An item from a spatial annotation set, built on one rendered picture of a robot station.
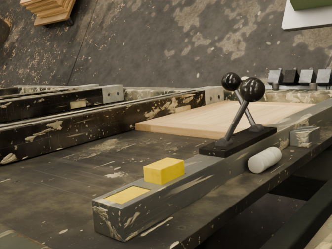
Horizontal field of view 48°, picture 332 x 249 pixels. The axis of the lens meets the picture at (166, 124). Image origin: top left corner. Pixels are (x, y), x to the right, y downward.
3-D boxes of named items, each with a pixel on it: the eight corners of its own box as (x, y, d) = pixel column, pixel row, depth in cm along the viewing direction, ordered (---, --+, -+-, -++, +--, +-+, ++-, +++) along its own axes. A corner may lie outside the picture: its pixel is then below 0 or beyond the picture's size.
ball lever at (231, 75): (271, 129, 70) (238, 67, 72) (263, 133, 67) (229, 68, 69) (255, 137, 73) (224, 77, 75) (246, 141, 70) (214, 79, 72)
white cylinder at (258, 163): (264, 175, 60) (282, 162, 66) (263, 157, 59) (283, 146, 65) (246, 172, 62) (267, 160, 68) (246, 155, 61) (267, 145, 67)
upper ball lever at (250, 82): (235, 153, 62) (273, 84, 56) (224, 159, 59) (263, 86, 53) (218, 140, 64) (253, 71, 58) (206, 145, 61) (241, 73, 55)
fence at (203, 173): (347, 111, 113) (348, 98, 112) (124, 243, 41) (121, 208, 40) (330, 110, 116) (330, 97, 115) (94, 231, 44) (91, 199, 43)
